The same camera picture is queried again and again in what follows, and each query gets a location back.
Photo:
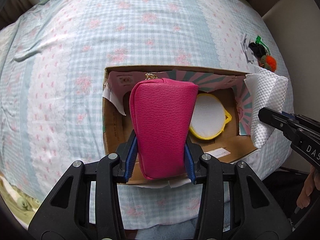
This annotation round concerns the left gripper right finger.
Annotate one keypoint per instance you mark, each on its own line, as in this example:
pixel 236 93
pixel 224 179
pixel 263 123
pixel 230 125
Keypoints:
pixel 235 204

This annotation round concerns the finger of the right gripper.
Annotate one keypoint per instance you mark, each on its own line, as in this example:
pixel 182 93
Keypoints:
pixel 285 122
pixel 300 118

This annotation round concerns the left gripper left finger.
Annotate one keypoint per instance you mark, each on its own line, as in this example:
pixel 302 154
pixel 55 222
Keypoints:
pixel 84 203

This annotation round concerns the white paper towel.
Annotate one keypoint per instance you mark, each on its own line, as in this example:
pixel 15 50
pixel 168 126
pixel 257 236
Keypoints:
pixel 267 89

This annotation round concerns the orange fur pompom charm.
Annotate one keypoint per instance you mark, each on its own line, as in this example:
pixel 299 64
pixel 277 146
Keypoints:
pixel 268 62

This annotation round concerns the magenta leather pouch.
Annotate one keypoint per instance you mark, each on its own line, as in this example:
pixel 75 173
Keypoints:
pixel 161 111

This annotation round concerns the grey microfiber cloth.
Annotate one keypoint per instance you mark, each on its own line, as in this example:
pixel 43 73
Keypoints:
pixel 245 41

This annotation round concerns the person right hand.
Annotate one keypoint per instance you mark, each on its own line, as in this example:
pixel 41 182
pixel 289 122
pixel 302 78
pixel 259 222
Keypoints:
pixel 312 182

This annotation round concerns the cardboard box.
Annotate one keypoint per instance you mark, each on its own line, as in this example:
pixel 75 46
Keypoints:
pixel 227 86

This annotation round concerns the green patterned fabric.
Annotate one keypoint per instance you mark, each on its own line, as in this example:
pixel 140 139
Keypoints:
pixel 21 205

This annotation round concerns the yellow rimmed white mesh pad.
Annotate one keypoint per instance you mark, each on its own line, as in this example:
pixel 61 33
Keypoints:
pixel 209 117

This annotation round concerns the green packaged black item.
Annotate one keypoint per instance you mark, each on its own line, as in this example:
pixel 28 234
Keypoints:
pixel 258 48

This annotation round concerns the checkered floral bed cover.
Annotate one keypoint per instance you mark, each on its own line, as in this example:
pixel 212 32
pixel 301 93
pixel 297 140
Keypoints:
pixel 53 60

